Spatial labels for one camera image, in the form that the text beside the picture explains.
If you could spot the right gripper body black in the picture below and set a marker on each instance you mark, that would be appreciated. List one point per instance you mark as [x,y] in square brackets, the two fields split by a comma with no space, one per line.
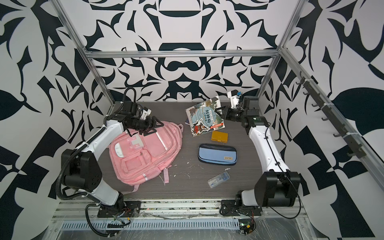
[235,115]

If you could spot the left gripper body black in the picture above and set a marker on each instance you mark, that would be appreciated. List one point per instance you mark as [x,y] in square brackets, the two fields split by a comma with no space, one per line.
[141,124]

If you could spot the illustrated Chinese story book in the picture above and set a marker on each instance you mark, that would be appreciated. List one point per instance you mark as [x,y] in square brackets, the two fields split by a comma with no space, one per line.
[203,119]

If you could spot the pink student backpack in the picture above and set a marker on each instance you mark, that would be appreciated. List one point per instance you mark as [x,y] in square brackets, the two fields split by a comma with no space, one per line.
[137,159]

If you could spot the blue pencil case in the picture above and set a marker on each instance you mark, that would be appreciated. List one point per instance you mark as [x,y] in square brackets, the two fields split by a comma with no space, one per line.
[217,154]

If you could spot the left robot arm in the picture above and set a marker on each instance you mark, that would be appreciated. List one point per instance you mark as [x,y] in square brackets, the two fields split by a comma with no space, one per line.
[81,176]

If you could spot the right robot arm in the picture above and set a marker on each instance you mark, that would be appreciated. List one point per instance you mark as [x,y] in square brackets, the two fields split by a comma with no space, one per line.
[278,185]

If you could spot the small yellow notebook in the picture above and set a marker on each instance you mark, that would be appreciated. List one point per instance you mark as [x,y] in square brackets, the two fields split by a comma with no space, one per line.
[219,137]

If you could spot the clear plastic ruler box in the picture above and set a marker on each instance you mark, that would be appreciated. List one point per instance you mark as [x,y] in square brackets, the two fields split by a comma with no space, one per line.
[219,179]

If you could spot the small green circuit board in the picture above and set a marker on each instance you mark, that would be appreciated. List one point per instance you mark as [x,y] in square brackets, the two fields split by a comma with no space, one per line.
[246,227]

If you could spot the grey hook rack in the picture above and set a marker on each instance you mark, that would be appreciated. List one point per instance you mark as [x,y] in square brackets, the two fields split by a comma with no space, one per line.
[334,116]

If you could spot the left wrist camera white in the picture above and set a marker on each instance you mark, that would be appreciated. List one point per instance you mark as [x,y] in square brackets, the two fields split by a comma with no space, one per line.
[145,113]

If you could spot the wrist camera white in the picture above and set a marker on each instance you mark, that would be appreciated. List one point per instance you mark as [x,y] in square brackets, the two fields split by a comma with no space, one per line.
[234,97]
[145,113]

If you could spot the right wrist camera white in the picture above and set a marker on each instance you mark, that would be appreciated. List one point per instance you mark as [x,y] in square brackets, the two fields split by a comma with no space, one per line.
[234,97]

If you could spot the aluminium frame crossbar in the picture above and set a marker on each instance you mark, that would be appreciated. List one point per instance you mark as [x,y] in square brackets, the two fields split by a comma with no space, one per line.
[180,54]

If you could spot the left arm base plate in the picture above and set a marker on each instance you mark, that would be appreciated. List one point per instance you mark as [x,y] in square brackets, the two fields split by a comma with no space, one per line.
[126,210]

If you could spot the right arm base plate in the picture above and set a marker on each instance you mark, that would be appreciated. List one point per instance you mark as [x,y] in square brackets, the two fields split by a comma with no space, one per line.
[237,208]

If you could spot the white vented cable duct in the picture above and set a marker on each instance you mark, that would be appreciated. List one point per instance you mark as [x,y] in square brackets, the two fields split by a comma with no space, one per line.
[178,224]

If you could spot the aluminium front rail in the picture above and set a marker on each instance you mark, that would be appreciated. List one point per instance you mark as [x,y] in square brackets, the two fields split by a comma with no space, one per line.
[169,209]

